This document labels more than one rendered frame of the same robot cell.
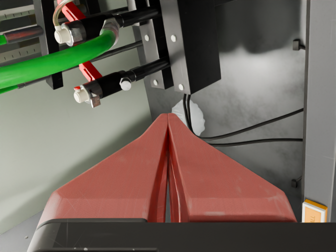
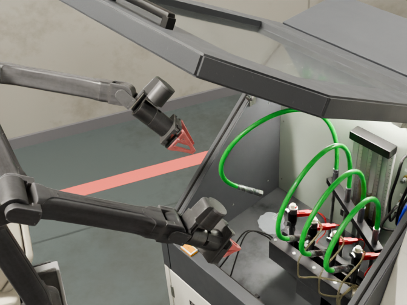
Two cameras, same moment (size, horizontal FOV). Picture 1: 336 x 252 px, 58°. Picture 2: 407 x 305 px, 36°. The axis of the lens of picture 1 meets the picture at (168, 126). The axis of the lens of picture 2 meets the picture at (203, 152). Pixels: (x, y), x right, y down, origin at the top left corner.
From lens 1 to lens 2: 1.52 m
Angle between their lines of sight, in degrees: 16
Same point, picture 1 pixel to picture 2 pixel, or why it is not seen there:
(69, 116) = (319, 163)
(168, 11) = (304, 259)
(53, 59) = (277, 229)
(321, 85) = (232, 285)
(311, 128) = (221, 273)
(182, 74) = (279, 244)
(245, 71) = (266, 270)
